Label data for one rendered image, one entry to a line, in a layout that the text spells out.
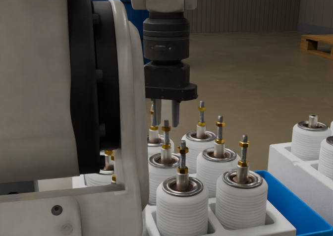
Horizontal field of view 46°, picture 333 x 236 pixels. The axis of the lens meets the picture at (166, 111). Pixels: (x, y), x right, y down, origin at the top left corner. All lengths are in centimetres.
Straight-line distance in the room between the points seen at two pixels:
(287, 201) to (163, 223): 41
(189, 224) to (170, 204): 5
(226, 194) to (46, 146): 53
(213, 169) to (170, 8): 34
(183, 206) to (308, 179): 41
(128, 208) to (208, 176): 60
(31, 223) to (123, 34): 13
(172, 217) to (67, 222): 48
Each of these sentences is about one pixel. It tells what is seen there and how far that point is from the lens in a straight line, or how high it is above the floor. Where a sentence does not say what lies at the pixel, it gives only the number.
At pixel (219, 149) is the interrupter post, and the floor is 27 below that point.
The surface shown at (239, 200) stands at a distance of 74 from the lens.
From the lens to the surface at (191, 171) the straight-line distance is 96.
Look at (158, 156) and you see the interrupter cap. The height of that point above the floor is 25.
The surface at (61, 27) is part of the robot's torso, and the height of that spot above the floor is 57.
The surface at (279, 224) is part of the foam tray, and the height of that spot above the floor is 18.
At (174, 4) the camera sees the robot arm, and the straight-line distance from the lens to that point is 73.
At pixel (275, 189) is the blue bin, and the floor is 9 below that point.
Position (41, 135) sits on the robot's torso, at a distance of 24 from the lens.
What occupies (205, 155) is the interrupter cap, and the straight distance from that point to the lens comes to 86.
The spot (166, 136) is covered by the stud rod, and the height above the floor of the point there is 31.
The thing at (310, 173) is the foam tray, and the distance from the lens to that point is 101.
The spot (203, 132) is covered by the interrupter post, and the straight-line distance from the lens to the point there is 96.
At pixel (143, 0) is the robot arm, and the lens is 74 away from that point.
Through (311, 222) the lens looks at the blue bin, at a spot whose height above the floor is 9.
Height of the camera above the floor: 59
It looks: 17 degrees down
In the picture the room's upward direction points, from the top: straight up
